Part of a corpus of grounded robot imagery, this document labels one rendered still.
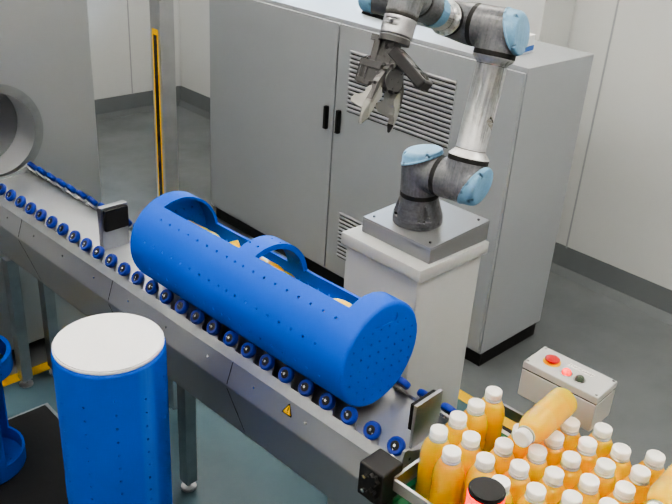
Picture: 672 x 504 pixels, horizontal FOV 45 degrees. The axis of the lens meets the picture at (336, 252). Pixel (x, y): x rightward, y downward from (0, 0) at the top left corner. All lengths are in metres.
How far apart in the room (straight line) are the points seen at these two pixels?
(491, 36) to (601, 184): 2.63
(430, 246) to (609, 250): 2.65
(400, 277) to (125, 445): 0.88
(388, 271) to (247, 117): 2.50
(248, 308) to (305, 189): 2.41
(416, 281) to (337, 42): 2.01
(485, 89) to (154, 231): 1.01
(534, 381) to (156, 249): 1.10
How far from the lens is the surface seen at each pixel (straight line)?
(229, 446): 3.40
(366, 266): 2.44
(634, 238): 4.77
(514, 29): 2.23
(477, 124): 2.26
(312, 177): 4.38
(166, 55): 2.93
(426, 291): 2.36
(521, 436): 1.77
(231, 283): 2.14
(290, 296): 2.01
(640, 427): 3.87
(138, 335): 2.16
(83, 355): 2.11
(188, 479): 3.17
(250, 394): 2.24
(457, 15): 2.27
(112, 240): 2.84
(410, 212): 2.37
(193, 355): 2.40
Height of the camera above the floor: 2.20
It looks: 27 degrees down
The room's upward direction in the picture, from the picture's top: 4 degrees clockwise
